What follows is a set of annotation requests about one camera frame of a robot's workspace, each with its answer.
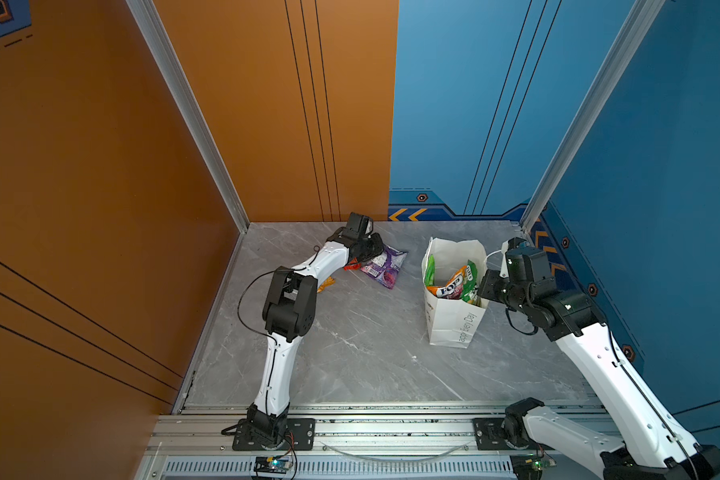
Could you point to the aluminium frame rail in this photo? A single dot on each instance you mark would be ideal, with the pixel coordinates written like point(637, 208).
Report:
point(352, 442)

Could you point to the purple snack packet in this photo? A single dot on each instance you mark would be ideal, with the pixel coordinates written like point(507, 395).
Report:
point(385, 267)

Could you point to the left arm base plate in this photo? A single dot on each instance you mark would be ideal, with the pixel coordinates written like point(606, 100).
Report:
point(298, 433)

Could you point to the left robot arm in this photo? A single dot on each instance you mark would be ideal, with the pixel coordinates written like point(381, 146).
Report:
point(289, 312)

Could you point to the right circuit board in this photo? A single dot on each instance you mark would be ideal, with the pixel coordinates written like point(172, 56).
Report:
point(531, 467)

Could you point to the aluminium corner post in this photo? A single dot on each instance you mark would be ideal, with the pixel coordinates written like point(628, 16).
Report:
point(626, 43)
point(152, 29)

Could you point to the green Fox's candy bag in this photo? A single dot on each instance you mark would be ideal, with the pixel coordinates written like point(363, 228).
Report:
point(470, 279)

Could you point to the circuit board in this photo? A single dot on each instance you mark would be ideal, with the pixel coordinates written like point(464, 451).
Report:
point(273, 466)
point(531, 467)

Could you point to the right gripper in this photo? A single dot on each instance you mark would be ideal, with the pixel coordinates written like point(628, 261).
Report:
point(485, 290)

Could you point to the green chips bag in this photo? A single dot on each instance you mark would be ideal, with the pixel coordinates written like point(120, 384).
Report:
point(429, 271)

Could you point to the orange candy wrapper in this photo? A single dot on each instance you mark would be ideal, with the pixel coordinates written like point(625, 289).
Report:
point(328, 282)

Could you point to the left circuit board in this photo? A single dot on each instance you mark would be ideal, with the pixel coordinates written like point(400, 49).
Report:
point(273, 466)

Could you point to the right aluminium corner post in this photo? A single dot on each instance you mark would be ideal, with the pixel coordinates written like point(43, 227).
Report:
point(626, 43)

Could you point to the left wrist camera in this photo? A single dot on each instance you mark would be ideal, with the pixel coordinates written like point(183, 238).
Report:
point(357, 227)

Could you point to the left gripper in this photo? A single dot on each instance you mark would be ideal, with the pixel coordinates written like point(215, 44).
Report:
point(378, 247)

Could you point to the white paper gift bag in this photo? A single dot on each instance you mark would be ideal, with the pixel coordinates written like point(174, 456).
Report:
point(453, 323)

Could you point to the orange Fox's candy bag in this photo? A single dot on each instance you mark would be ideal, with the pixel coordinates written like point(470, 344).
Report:
point(454, 289)

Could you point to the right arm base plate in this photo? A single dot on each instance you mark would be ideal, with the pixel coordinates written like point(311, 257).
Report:
point(490, 435)

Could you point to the red candy wrapper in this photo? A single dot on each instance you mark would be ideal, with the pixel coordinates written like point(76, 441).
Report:
point(355, 265)

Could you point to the left aluminium corner post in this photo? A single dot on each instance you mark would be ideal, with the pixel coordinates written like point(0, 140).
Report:
point(152, 29)

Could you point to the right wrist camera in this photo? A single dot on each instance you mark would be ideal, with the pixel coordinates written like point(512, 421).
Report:
point(525, 265)

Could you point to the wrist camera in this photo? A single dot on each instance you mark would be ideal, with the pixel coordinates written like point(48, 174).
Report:
point(357, 227)
point(525, 265)

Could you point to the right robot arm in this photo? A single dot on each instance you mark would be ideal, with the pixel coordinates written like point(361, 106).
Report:
point(651, 443)

